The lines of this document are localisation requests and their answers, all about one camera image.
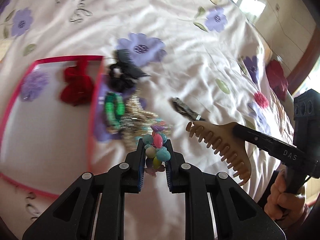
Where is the red velvet bow clip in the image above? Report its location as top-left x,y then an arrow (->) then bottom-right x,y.
60,59 -> 95,106

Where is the right hand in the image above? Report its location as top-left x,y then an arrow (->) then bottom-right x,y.
264,170 -> 308,229

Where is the purple flower hair tie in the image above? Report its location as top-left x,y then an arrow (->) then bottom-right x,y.
19,70 -> 50,103

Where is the green bead bracelet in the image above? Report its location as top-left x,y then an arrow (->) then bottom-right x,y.
103,92 -> 126,132

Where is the red jewelry box tray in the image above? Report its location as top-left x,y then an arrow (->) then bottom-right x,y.
1,55 -> 103,197

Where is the beige claw hair clip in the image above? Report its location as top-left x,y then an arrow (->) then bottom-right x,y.
185,120 -> 252,186

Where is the black hair comb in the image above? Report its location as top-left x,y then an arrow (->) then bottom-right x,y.
116,49 -> 150,80

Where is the dark rectangular hair clip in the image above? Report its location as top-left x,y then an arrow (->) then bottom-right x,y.
171,98 -> 205,121

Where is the pink flower hair tie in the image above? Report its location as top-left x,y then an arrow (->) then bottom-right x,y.
253,91 -> 270,110

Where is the white floral bed sheet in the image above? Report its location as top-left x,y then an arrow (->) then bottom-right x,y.
1,0 -> 293,239

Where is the white pearl necklace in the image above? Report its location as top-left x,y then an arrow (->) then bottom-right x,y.
120,92 -> 173,151

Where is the black velvet scrunchie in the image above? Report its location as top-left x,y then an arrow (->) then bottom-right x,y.
108,64 -> 136,93

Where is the colorful bead bracelet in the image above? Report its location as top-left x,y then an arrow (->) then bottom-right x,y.
142,125 -> 172,178

